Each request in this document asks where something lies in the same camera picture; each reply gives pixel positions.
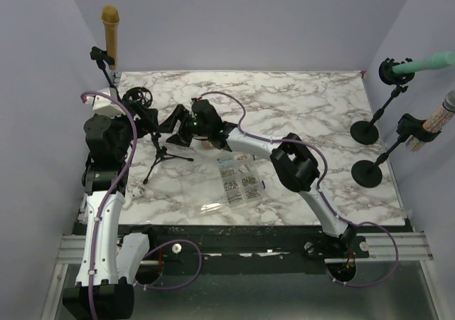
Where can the black stand holding teal mic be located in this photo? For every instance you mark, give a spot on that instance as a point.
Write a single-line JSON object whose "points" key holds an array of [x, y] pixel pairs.
{"points": [[367, 133]]}

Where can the teal microphone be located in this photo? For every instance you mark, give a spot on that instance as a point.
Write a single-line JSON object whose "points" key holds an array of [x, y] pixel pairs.
{"points": [[436, 62]]}

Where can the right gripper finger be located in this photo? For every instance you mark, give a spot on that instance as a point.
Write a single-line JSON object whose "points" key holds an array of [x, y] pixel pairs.
{"points": [[183, 139], [180, 115]]}

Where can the black tripod mic stand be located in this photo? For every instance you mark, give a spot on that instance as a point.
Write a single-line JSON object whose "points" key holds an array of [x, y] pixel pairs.
{"points": [[144, 97]]}

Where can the glitter microphone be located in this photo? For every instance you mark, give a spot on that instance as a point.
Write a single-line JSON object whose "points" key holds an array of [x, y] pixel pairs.
{"points": [[431, 128]]}

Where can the clear plastic screw box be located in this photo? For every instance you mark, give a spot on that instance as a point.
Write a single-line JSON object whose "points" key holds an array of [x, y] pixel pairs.
{"points": [[214, 184]]}

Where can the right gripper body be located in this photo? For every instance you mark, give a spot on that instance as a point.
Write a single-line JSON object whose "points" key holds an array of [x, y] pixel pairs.
{"points": [[189, 128]]}

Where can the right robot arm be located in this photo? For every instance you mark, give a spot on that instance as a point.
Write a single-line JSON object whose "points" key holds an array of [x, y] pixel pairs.
{"points": [[296, 166]]}

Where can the black stand holding glitter mic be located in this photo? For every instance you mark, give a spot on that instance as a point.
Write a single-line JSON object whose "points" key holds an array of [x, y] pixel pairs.
{"points": [[368, 173]]}

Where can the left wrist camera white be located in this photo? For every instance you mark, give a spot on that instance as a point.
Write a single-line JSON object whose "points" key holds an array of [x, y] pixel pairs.
{"points": [[103, 106]]}

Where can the pink microphone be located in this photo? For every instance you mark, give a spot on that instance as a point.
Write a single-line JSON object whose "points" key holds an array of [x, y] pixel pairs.
{"points": [[206, 144]]}

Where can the white plastic faucet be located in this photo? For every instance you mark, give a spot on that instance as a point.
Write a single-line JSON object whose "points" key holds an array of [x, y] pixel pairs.
{"points": [[132, 195]]}

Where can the gold microphone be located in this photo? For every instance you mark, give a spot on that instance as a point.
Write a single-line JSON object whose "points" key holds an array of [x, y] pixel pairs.
{"points": [[110, 19]]}

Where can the black round-base mic stand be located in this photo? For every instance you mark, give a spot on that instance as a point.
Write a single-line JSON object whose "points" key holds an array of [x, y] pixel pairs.
{"points": [[102, 59]]}

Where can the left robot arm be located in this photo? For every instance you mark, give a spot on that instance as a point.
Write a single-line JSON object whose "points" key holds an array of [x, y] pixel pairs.
{"points": [[104, 284]]}

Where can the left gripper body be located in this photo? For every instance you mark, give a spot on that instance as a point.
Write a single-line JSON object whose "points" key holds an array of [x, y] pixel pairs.
{"points": [[144, 125]]}

